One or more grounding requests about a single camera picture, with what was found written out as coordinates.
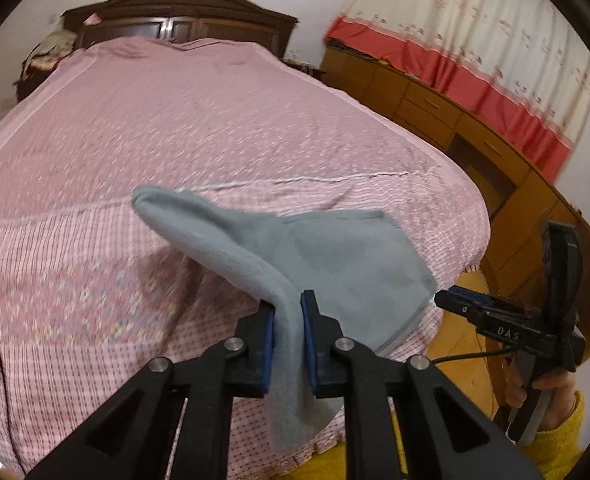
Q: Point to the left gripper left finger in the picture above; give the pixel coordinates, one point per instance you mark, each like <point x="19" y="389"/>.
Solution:
<point x="171" y="420"/>

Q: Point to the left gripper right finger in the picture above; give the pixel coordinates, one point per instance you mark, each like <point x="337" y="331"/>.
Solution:
<point x="403" y="420"/>

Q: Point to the grey fleece pants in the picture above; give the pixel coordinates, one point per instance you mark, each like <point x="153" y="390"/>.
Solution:
<point x="361" y="266"/>

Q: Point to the yellow floor mat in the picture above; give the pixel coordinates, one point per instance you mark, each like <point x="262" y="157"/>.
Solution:
<point x="324" y="457"/>

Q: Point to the wooden drawer cabinet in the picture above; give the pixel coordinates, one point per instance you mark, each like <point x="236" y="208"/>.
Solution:
<point x="520" y="201"/>

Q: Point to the pink floral bedspread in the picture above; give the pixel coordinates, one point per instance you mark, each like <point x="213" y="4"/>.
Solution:
<point x="89" y="293"/>

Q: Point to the cream and red curtain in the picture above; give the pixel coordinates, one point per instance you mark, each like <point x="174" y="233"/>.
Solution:
<point x="516" y="64"/>

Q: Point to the dark wooden headboard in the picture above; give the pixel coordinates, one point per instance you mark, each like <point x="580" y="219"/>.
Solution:
<point x="180" y="21"/>

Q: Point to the pile of clothes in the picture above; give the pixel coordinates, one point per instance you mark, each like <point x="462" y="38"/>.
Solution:
<point x="43" y="60"/>

